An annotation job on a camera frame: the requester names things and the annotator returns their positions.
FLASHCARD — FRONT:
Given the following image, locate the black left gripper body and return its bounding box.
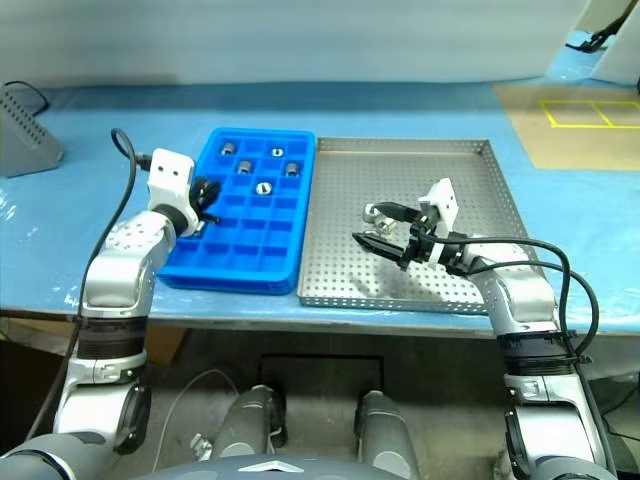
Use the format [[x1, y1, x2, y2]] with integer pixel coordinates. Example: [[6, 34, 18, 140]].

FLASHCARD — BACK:
[[189, 175, 223, 214]]

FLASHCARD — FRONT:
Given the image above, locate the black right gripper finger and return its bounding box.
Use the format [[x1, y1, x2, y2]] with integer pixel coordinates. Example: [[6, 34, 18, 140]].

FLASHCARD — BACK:
[[352, 232, 409, 271], [368, 201, 417, 224]]

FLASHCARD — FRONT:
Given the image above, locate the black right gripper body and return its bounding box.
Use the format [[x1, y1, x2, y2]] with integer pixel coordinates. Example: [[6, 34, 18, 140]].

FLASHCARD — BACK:
[[399, 213, 441, 271]]

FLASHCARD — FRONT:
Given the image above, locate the blue compartment plastic tray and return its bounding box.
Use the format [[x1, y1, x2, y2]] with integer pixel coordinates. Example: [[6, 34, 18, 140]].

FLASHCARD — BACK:
[[157, 127, 316, 297]]

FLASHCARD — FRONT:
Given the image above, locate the perforated steel tray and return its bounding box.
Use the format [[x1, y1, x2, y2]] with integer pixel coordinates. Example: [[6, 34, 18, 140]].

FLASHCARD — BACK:
[[297, 137, 546, 315]]

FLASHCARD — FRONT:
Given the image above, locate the brown cardboard box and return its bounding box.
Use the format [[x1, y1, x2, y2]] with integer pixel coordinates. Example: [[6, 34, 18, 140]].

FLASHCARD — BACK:
[[144, 319, 189, 364]]

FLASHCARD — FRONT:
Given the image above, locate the black floor plate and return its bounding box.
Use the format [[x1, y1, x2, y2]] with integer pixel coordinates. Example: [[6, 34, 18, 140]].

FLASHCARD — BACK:
[[257, 353, 386, 401]]

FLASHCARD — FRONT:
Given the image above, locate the brown cardboard mat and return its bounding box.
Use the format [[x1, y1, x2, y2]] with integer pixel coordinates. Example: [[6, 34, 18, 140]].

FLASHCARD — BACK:
[[492, 82, 640, 171]]

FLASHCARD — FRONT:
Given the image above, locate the grey right robot leg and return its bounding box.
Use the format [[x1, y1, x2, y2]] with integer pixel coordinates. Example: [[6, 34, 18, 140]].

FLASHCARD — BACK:
[[354, 389, 421, 480]]

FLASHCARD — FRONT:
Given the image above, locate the grey robot leg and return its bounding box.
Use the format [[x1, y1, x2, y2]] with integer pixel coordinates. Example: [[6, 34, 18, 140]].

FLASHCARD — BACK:
[[354, 389, 421, 480], [214, 384, 286, 459]]

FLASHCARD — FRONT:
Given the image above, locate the grey perforated metal box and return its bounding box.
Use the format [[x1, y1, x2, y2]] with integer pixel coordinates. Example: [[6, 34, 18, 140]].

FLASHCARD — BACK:
[[0, 82, 66, 179]]

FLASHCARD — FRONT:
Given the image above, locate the grey left robot leg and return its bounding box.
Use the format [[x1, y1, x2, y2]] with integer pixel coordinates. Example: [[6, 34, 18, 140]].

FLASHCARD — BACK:
[[214, 384, 286, 459]]

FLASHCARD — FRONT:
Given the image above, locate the small metal connector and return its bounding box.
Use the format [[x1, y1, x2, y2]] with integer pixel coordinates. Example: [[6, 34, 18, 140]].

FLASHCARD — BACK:
[[189, 432, 216, 461]]

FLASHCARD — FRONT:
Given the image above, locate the grey robot torso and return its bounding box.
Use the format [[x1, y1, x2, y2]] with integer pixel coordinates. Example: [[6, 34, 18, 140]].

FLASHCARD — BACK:
[[124, 454, 386, 480]]

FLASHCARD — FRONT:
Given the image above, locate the black clamp tool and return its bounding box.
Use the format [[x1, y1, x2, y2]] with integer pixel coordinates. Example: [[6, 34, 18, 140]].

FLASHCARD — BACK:
[[564, 9, 629, 54]]

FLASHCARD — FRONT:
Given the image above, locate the white panel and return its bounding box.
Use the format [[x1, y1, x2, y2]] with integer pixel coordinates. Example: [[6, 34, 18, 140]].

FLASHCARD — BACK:
[[589, 0, 640, 96]]

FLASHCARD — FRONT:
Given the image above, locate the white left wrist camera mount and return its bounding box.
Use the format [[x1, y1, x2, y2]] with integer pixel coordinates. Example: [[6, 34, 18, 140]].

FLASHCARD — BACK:
[[146, 147, 201, 232]]

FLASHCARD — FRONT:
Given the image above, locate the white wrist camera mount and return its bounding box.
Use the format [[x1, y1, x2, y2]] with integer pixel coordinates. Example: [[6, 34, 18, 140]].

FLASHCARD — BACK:
[[146, 147, 201, 232], [417, 177, 459, 266]]

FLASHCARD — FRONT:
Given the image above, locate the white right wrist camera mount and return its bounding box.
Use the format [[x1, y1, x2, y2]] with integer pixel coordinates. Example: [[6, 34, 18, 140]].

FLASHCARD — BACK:
[[417, 177, 459, 266]]

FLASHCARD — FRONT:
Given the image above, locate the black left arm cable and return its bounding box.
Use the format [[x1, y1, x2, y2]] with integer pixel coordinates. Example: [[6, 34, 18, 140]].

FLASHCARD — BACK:
[[24, 128, 152, 441]]

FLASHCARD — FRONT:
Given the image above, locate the thin white floor cable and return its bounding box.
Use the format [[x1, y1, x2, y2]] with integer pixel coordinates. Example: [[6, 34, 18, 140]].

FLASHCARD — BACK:
[[158, 369, 239, 466]]

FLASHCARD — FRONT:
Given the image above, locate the thin black cable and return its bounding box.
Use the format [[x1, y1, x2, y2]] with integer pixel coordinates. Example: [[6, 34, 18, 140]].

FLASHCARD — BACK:
[[4, 80, 51, 114]]

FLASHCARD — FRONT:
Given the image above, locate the black floor cable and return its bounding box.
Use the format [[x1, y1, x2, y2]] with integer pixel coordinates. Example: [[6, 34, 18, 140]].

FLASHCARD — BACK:
[[597, 369, 640, 441]]

